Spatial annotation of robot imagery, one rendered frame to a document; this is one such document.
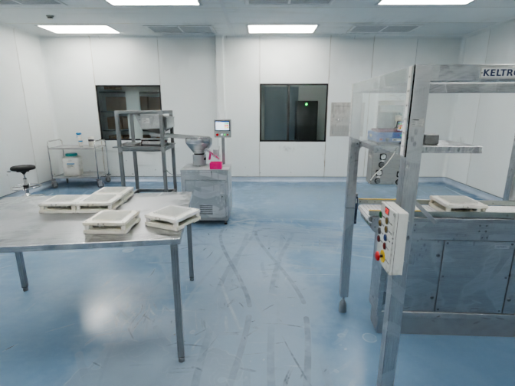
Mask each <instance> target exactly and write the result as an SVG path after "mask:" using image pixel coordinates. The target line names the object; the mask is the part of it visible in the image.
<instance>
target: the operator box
mask: <svg viewBox="0 0 515 386"><path fill-rule="evenodd" d="M385 206H386V207H387V208H388V209H389V216H388V215H387V214H386V213H385ZM381 211H382V218H380V219H381V220H382V224H384V225H383V226H384V227H383V226H381V227H380V226H379V227H380V228H381V234H379V236H380V240H382V242H383V243H384V242H386V247H387V248H388V249H385V250H384V249H383V247H382V245H383V243H382V242H381V241H380V242H378V244H377V251H378V252H379V254H380V252H381V250H384V252H385V259H386V260H387V261H384V263H383V262H382V261H381V259H380V258H379V262H380V263H381V264H382V266H383V268H384V269H385V271H386V272H387V274H388V275H390V276H391V275H393V276H394V275H402V268H403V267H404V266H405V261H404V254H405V242H406V235H407V228H408V227H409V220H408V216H409V213H408V212H406V211H405V210H404V209H402V208H401V207H399V206H398V205H397V204H396V203H395V202H394V201H382V203H381ZM383 216H384V217H385V218H389V222H390V223H391V224H392V225H391V224H390V223H389V224H386V223H385V218H384V217H383ZM385 226H388V233H386V232H385V231H384V228H385ZM389 231H390V232H391V233H389ZM382 234H383V235H382ZM384 234H387V240H389V241H384V239H383V236H384ZM391 234H392V235H391ZM389 242H390V243H389ZM387 262H389V264H387Z"/></svg>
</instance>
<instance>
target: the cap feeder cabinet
mask: <svg viewBox="0 0 515 386"><path fill-rule="evenodd" d="M206 164H207V165H200V167H199V166H198V165H193V163H188V164H187V165H185V166H184V167H183V168H181V169H180V172H181V186H182V191H192V200H191V204H190V205H191V208H196V209H200V212H199V216H201V220H200V221H225V224H227V223H226V221H228V219H229V216H230V213H231V209H232V190H231V163H225V165H222V169H210V165H209V163H206Z"/></svg>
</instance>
